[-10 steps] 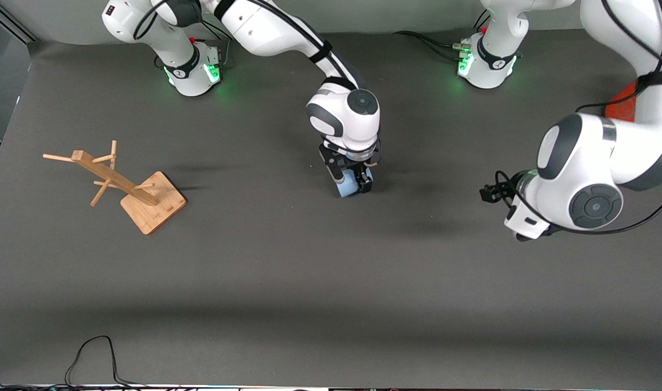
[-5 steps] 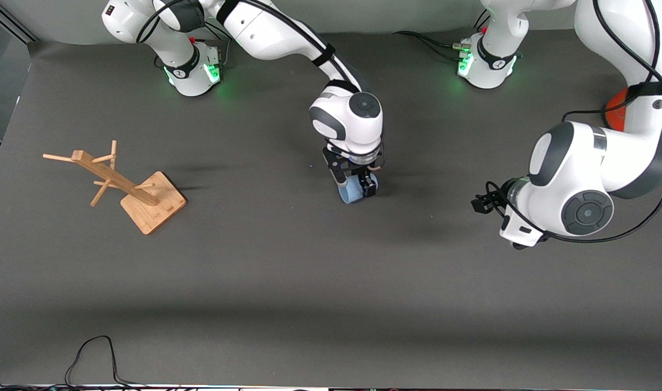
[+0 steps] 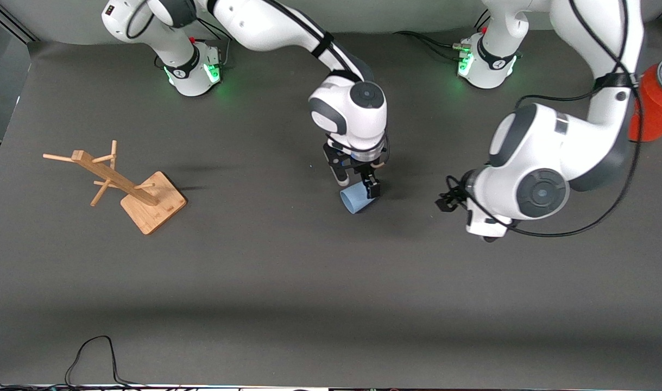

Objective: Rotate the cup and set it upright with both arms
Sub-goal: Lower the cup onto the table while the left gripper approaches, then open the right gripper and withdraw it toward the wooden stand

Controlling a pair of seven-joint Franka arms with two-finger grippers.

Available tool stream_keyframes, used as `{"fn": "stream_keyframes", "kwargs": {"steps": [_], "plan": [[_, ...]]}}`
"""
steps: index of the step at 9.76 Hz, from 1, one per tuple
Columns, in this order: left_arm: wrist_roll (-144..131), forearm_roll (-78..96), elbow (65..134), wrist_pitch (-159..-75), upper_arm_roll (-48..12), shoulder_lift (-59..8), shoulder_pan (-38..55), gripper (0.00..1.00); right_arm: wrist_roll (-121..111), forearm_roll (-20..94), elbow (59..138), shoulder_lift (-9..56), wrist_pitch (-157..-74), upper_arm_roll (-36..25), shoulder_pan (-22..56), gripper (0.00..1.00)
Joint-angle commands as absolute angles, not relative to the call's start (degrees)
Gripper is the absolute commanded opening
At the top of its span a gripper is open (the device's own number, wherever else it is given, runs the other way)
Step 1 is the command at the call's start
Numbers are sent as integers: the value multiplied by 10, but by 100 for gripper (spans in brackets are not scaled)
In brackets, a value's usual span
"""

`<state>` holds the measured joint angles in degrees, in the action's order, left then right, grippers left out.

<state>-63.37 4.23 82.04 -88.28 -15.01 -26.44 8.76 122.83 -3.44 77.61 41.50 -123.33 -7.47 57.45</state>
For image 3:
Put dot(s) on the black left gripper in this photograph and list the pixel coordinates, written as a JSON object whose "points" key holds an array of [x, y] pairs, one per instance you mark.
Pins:
{"points": [[453, 199]]}

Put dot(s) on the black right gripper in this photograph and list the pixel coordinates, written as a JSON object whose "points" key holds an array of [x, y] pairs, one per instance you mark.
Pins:
{"points": [[357, 165]]}

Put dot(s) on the light blue cup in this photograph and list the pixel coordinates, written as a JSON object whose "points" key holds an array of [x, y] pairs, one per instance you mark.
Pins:
{"points": [[355, 198]]}

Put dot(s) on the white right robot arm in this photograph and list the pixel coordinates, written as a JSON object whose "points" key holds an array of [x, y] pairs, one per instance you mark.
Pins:
{"points": [[352, 108]]}

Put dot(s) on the orange cylindrical can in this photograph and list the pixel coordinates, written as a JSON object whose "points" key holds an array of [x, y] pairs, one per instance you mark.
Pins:
{"points": [[656, 108]]}

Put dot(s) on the aluminium frame rail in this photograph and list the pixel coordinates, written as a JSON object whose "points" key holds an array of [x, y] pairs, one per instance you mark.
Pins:
{"points": [[16, 24]]}

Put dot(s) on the wooden mug tree stand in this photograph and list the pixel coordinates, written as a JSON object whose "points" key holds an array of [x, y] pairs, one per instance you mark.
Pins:
{"points": [[151, 206]]}

